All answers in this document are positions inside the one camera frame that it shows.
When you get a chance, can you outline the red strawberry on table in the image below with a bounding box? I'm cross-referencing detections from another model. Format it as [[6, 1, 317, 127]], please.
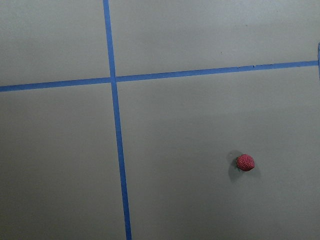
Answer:
[[236, 154, 255, 172]]

